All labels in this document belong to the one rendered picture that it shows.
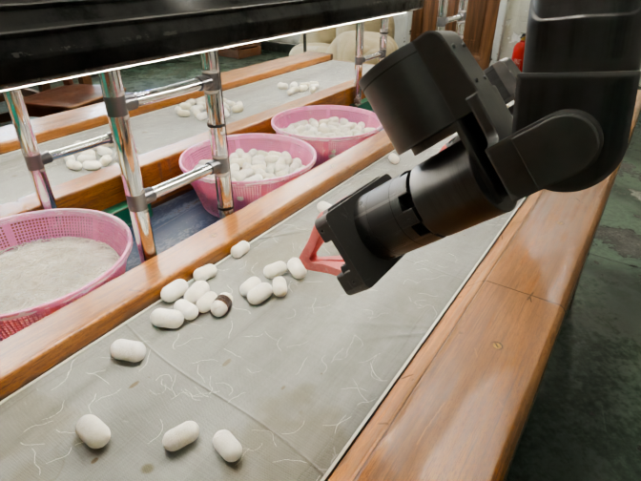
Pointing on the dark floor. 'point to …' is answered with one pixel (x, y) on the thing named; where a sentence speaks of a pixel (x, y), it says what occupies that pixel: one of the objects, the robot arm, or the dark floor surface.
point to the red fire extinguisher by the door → (519, 52)
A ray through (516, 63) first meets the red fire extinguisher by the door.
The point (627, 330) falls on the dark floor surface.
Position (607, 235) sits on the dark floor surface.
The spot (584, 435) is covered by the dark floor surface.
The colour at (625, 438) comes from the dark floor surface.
